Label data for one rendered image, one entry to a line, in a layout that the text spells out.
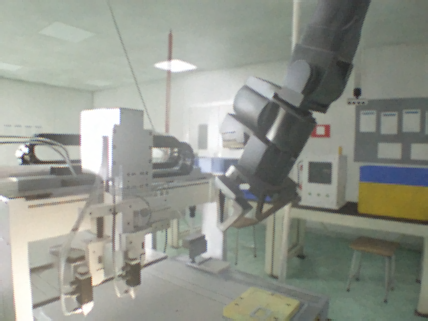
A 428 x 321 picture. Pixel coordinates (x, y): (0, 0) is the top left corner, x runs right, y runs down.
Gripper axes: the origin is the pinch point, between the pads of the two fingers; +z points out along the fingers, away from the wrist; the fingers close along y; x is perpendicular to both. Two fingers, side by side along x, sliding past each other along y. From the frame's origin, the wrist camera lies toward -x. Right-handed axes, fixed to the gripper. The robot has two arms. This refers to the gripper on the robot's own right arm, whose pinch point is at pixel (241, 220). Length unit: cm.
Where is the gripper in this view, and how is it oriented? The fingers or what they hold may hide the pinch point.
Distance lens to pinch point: 49.5
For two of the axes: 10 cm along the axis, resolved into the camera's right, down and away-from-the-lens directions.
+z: -3.7, 8.4, 4.0
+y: -7.1, 0.2, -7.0
